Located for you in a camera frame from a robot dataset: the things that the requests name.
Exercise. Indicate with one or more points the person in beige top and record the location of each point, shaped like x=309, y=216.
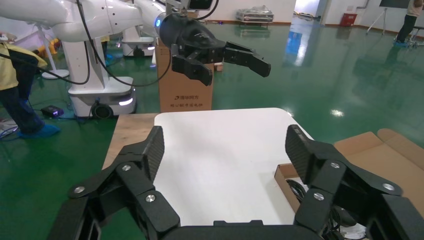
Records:
x=407, y=23

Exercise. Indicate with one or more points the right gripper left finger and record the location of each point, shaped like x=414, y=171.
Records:
x=139, y=185

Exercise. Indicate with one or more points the brown cardboard storage box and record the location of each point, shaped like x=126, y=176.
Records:
x=381, y=155

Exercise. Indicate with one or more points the white round-base stand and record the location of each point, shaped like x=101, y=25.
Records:
x=54, y=74

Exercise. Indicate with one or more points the white tripod stand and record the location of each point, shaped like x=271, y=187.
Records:
x=377, y=20

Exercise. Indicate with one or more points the person in yellow vest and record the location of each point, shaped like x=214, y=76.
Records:
x=10, y=73

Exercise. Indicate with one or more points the black power adapter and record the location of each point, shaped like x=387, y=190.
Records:
x=52, y=111

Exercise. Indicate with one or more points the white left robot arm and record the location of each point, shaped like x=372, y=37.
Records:
x=109, y=16

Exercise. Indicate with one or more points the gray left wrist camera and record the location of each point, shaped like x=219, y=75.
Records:
x=198, y=4

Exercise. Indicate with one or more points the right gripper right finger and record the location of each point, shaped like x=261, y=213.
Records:
x=326, y=179

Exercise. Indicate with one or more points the light wooden table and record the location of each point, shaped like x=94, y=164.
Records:
x=132, y=136

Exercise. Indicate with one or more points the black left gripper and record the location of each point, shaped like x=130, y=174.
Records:
x=188, y=33

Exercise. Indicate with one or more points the black display screen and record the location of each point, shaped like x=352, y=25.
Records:
x=394, y=3

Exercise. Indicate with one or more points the silver black flight case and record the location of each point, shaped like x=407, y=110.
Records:
x=255, y=15

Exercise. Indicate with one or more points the tall printed cardboard box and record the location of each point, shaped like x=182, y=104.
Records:
x=185, y=96

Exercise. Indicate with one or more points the red box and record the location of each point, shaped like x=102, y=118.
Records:
x=348, y=20

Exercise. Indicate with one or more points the white wheeled robot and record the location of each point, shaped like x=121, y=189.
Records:
x=99, y=94
x=137, y=41

